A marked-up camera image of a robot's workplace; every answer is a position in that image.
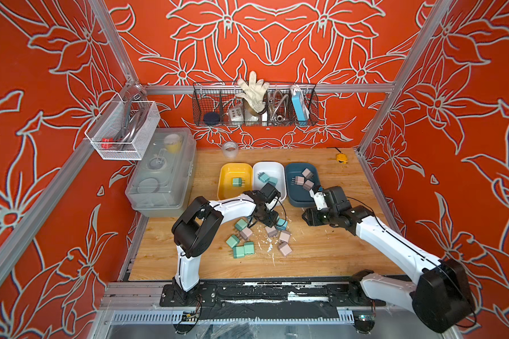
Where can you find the blue plug pile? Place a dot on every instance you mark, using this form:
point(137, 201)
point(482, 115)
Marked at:
point(281, 224)
point(263, 177)

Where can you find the yellow storage bin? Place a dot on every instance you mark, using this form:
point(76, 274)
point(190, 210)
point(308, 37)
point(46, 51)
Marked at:
point(228, 172)

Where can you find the blue plug top pile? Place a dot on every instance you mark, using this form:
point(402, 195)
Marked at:
point(263, 177)

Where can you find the white power strip in basket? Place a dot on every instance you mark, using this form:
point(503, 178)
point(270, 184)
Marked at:
point(236, 115)

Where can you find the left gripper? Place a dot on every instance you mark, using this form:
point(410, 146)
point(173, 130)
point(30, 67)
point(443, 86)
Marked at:
point(271, 222)

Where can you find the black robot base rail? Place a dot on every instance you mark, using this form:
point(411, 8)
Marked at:
point(271, 298)

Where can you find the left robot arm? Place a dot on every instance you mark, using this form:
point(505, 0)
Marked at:
point(195, 229)

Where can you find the white storage bin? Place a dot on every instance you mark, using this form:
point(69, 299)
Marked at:
point(270, 173)

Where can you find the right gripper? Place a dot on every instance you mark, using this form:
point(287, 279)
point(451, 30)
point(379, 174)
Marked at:
point(311, 217)

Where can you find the clear tape roll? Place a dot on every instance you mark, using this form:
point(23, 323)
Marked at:
point(230, 149)

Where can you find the green plug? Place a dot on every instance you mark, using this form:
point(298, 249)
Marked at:
point(233, 241)
point(238, 252)
point(249, 248)
point(238, 182)
point(241, 224)

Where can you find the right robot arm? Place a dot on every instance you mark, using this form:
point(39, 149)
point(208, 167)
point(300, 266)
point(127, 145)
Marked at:
point(438, 290)

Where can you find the yellow cup in clear box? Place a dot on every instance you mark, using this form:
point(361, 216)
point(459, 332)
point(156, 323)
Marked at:
point(173, 143)

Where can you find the clear plastic lidded box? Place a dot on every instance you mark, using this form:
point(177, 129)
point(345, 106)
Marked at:
point(161, 184)

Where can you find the dark teal storage bin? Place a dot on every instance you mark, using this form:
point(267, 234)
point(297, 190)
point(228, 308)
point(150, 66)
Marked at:
point(297, 195)

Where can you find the yellow tape measure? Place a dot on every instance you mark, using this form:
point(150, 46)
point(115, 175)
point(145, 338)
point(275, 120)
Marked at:
point(342, 158)

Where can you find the white wire wall basket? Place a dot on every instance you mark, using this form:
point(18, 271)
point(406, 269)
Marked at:
point(131, 123)

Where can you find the pink plug front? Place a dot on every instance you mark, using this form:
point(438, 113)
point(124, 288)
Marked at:
point(285, 249)

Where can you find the light blue box in basket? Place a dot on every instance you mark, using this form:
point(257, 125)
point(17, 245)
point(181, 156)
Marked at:
point(300, 109)

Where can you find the red item in white basket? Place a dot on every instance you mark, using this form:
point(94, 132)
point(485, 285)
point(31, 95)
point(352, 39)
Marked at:
point(106, 143)

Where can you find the pink plug pile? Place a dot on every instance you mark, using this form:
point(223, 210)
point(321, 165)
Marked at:
point(271, 231)
point(246, 234)
point(284, 236)

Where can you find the cream rubber glove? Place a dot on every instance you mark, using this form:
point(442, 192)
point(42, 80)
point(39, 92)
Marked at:
point(253, 92)

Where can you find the black wire wall basket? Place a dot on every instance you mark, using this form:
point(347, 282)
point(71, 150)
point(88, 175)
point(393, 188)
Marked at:
point(220, 104)

